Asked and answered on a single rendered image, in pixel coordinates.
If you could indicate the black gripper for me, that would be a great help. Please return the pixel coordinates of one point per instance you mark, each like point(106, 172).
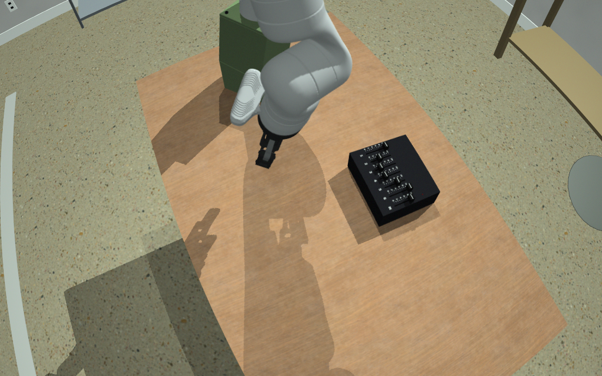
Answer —
point(272, 143)

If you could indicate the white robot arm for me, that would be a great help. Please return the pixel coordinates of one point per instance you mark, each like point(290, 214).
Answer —
point(294, 81)

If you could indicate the black lighting desk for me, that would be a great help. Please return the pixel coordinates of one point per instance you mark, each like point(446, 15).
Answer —
point(393, 179)

